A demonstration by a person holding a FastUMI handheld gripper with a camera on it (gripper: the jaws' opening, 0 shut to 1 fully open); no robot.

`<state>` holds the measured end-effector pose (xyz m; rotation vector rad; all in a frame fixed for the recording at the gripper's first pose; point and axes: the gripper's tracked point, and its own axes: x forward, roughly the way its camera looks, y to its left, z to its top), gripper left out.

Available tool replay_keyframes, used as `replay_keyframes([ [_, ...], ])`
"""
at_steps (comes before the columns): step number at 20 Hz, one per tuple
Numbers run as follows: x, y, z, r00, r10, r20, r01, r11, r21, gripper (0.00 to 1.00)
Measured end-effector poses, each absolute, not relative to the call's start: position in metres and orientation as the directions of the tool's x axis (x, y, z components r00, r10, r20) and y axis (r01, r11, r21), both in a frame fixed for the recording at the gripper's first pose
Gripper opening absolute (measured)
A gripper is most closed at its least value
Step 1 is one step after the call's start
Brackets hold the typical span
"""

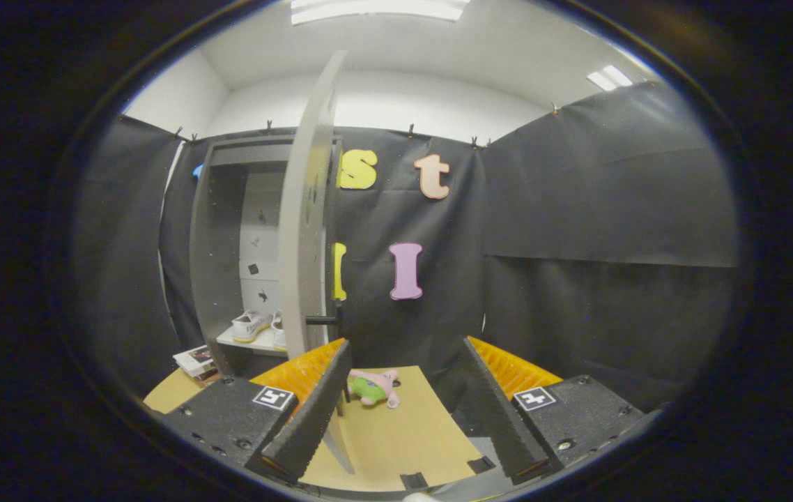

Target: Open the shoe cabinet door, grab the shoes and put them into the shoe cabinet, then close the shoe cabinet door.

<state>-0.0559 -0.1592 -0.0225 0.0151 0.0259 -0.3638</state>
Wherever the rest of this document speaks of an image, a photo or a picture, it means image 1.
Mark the light wooden base board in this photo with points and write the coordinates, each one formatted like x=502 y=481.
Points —
x=396 y=439

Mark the brown book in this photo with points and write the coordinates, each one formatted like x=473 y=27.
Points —
x=208 y=376

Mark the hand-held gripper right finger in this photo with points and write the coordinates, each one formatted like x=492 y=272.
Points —
x=501 y=411

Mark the black backdrop cloth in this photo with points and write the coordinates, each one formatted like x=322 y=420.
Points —
x=578 y=244

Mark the white shoe red label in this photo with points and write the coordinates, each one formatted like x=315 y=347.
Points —
x=279 y=333

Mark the pink and green plush toy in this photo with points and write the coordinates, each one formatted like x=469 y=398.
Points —
x=368 y=389

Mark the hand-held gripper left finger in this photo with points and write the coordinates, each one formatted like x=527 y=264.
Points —
x=313 y=411

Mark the grey shoe cabinet door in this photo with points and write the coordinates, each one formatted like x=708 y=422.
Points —
x=299 y=244

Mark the black tape strip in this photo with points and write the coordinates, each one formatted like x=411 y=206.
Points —
x=482 y=465
x=414 y=481

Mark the white shoe yellow sole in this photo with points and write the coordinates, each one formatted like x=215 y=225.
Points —
x=250 y=326

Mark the long ceiling light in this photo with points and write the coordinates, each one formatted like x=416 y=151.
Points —
x=375 y=10

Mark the grey shoe cabinet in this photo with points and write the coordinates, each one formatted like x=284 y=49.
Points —
x=219 y=244

